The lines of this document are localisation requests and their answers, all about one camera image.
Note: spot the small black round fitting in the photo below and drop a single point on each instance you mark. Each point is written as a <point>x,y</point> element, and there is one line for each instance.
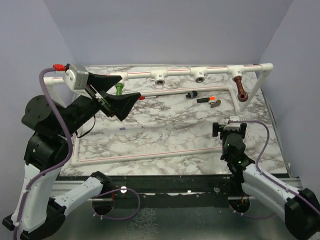
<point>192,94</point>

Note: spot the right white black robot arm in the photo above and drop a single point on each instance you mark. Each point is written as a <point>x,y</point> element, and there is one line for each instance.
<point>298,208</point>

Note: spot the black orange tool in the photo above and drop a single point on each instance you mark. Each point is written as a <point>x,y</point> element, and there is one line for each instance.
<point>206,99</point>

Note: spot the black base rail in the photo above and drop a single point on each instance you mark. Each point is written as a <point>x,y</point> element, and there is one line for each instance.
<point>170,191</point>

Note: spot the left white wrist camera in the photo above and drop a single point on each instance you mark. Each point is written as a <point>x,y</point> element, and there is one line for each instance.
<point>75,76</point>

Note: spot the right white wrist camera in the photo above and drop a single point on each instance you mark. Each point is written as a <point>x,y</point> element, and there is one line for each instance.
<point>232,123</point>

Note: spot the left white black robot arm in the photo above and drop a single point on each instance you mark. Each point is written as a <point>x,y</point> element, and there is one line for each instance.
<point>38,215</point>

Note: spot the brown plastic faucet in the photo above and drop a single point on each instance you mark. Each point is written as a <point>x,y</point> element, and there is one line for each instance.
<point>242,95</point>

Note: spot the purple capped white marker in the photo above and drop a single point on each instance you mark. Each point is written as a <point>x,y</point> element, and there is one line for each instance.
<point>125,128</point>

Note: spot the green plastic faucet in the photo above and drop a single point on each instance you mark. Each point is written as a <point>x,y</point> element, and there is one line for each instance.
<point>119,88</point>

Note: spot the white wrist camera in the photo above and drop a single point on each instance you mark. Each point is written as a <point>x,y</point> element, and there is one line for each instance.
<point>75,76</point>
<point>232,123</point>

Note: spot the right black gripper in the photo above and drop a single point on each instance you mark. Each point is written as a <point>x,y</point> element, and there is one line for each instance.
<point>216,128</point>

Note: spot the white PVC pipe frame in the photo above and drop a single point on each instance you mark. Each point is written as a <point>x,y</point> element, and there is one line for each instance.
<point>159,75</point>

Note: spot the red capped white marker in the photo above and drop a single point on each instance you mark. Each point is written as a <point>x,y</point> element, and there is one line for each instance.
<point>145,97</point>

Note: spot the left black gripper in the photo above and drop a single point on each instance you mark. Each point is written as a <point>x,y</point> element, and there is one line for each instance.
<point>100,99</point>

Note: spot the grey metal bracket piece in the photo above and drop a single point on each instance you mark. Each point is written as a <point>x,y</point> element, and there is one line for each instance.
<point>215,103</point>

